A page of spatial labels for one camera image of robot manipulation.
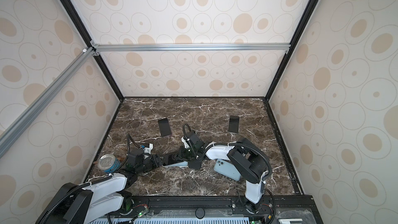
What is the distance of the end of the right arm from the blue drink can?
32cm

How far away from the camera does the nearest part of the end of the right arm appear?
0.69m

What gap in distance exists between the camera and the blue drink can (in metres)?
0.78
